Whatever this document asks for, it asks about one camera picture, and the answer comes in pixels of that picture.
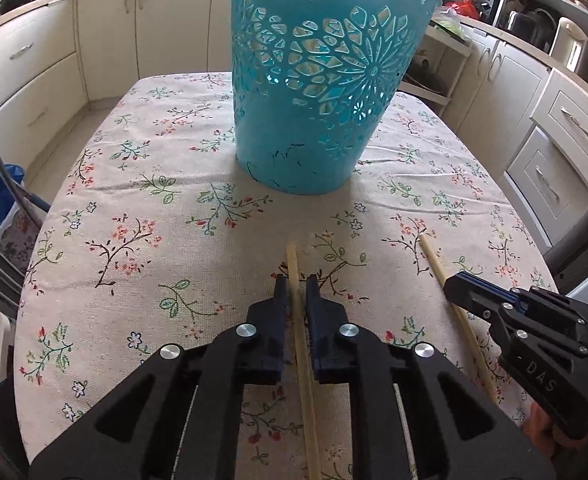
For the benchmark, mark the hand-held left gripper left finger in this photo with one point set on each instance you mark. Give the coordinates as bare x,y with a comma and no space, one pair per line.
283,320

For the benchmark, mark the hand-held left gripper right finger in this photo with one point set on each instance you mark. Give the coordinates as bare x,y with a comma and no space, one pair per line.
311,320

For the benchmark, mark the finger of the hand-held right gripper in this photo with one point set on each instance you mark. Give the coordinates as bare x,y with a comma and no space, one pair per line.
469,297
489,287

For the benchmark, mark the bamboo chopstick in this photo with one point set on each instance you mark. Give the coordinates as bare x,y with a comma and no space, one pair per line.
436,270
299,330

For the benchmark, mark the teal perforated plastic basket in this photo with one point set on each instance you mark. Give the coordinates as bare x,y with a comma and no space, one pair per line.
324,110

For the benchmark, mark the person's right hand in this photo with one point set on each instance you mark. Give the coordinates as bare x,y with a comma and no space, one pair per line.
541,427

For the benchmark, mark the cream panelled drawer unit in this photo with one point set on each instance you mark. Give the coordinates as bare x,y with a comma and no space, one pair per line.
564,150

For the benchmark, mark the cream panelled door cabinet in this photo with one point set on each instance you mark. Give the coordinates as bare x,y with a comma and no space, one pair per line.
504,90

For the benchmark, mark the open wooden shelf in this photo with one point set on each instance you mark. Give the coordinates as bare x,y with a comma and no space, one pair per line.
439,75

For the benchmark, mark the floral tablecloth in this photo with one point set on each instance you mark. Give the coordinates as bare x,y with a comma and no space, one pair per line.
149,135

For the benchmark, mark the white thermos jug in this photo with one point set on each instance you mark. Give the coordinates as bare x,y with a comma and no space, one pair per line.
574,45

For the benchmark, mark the black countertop appliance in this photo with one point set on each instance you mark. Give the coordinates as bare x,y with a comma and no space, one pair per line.
526,27

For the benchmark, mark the green vegetables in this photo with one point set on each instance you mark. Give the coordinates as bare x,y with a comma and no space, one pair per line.
449,24

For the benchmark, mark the red plastic bag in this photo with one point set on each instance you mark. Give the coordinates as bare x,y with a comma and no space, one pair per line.
464,10

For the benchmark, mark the cream drawer cabinet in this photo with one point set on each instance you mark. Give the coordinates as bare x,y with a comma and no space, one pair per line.
24,75

